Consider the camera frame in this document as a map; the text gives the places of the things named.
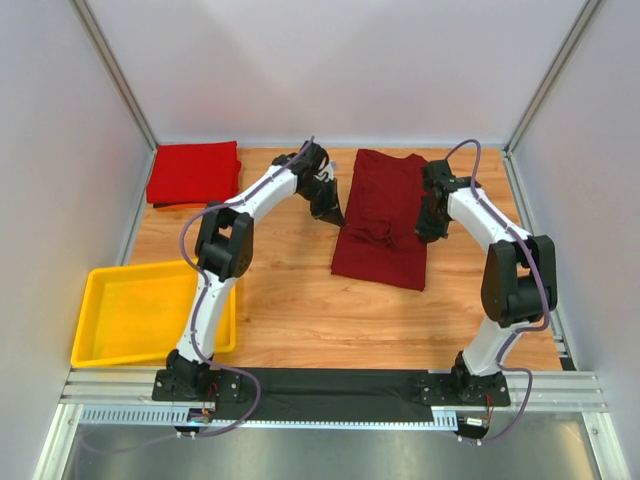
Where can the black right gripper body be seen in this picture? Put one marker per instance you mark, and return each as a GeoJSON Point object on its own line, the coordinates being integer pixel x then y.
{"type": "Point", "coordinates": [430, 215]}

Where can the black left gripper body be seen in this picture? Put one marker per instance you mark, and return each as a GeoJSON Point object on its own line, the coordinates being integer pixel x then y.
{"type": "Point", "coordinates": [322, 195]}

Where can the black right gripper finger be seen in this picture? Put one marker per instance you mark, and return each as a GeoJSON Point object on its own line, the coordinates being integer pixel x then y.
{"type": "Point", "coordinates": [437, 232]}
{"type": "Point", "coordinates": [423, 228]}

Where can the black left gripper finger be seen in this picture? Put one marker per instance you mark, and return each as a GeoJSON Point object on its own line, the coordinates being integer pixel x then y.
{"type": "Point", "coordinates": [333, 216]}
{"type": "Point", "coordinates": [334, 195]}

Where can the dark red t-shirt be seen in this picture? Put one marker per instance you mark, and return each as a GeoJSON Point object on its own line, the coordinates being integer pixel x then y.
{"type": "Point", "coordinates": [379, 243]}

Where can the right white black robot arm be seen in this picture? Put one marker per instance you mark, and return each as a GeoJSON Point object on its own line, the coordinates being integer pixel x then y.
{"type": "Point", "coordinates": [519, 285]}

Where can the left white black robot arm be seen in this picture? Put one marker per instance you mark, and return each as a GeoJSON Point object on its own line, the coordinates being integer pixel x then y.
{"type": "Point", "coordinates": [225, 245]}

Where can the bright red folded t-shirt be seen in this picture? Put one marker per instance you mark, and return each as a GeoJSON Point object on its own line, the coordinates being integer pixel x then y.
{"type": "Point", "coordinates": [194, 173]}

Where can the yellow plastic bin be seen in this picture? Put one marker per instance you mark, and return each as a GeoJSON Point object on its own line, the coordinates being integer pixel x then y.
{"type": "Point", "coordinates": [133, 314]}

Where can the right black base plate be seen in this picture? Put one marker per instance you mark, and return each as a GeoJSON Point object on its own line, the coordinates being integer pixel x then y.
{"type": "Point", "coordinates": [447, 389]}

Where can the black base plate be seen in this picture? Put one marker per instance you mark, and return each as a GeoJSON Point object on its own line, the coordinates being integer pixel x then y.
{"type": "Point", "coordinates": [447, 389]}
{"type": "Point", "coordinates": [201, 386]}

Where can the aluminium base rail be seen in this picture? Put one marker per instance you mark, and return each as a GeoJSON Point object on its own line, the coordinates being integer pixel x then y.
{"type": "Point", "coordinates": [547, 391]}

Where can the right aluminium frame post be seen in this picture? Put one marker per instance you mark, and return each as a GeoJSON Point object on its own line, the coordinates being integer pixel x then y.
{"type": "Point", "coordinates": [570, 43]}

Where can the aluminium frame post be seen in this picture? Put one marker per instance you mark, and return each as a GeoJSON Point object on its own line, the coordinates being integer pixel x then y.
{"type": "Point", "coordinates": [570, 43]}
{"type": "Point", "coordinates": [90, 24]}

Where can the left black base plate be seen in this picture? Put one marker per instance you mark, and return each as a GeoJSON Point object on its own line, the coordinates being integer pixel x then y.
{"type": "Point", "coordinates": [201, 386]}

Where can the white slotted cable duct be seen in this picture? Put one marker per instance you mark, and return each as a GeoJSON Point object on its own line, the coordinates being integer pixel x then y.
{"type": "Point", "coordinates": [182, 416]}

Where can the left aluminium frame post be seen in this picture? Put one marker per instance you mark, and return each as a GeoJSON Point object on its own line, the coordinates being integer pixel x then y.
{"type": "Point", "coordinates": [90, 24]}

